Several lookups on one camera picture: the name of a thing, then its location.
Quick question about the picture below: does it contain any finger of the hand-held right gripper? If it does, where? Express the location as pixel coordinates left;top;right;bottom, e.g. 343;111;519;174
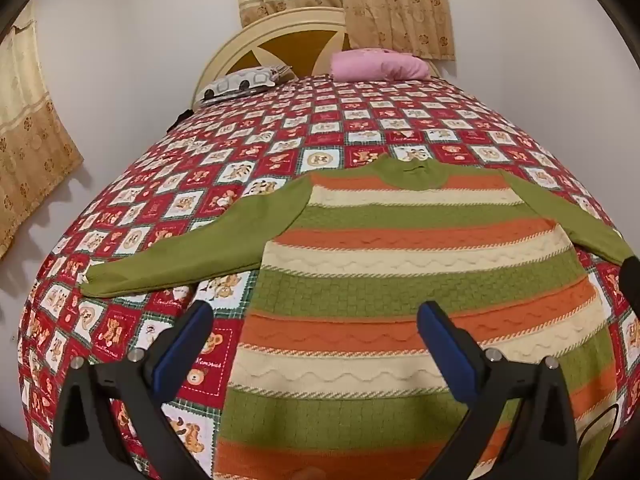
620;255;640;322

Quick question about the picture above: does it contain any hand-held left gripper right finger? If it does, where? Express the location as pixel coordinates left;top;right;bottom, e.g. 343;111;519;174
417;301;584;480

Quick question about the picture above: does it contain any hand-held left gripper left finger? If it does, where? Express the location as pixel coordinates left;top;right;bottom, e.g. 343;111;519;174
50;300;216;480

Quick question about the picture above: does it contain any green orange cream striped sweater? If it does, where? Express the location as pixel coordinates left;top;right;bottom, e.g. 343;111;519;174
85;152;634;480

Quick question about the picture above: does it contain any red patchwork bear bedspread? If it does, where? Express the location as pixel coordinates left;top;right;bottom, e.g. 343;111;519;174
15;72;640;480

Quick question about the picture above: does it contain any small dark object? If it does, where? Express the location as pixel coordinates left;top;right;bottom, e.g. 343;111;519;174
167;109;192;134

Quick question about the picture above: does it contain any beige floral side curtain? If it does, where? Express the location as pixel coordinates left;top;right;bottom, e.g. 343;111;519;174
0;5;85;261

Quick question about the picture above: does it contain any white grey patterned pillow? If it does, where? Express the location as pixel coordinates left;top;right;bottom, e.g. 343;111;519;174
197;64;296;106

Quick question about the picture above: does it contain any pink pillow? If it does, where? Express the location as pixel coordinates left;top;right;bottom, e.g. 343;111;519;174
329;49;431;82

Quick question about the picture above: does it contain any cream wooden headboard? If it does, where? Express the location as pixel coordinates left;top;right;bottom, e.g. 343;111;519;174
192;6;442;109

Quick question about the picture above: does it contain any tan floral curtain panel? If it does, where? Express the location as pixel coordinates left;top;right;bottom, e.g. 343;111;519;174
335;0;456;61

